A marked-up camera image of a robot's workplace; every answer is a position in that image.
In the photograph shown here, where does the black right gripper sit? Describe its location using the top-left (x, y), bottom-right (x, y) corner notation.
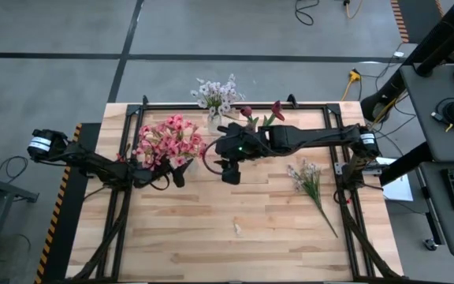
top-left (214, 122), bottom-right (270, 185)

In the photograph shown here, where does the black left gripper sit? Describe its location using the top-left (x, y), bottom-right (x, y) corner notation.
top-left (132, 158), bottom-right (195, 189)

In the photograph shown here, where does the ribbed glass bottle vase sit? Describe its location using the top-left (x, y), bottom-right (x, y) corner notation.
top-left (207, 114), bottom-right (223, 136)

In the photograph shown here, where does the dark red artificial tulip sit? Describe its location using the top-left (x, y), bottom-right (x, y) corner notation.
top-left (239, 105), bottom-right (260, 129)
top-left (261, 100), bottom-right (286, 128)

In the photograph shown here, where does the black base platform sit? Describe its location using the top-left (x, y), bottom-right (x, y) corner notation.
top-left (39, 122), bottom-right (102, 284)

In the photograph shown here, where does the orange black hazard tape strip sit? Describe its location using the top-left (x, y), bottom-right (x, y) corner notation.
top-left (390, 0), bottom-right (410, 43)
top-left (33, 123), bottom-right (83, 284)

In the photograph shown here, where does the black metal side table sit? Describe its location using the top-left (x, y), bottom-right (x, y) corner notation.
top-left (0, 159), bottom-right (39, 284)

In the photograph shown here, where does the white paper sheet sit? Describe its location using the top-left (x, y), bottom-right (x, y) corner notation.
top-left (373, 156), bottom-right (415, 203)

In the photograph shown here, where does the dark grey desk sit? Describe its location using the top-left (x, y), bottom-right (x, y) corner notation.
top-left (399, 62), bottom-right (454, 257)

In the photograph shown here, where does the black tower fan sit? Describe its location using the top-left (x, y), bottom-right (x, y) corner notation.
top-left (415, 0), bottom-right (454, 78)

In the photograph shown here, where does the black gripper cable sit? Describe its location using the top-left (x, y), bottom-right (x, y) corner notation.
top-left (147, 173), bottom-right (172, 192)
top-left (201, 136), bottom-right (228, 177)

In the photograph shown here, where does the black aluminium table frame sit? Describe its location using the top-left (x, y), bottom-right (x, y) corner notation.
top-left (65, 93), bottom-right (406, 284)

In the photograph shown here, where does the yellow extension cable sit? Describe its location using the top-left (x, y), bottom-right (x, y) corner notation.
top-left (340, 69), bottom-right (363, 102)

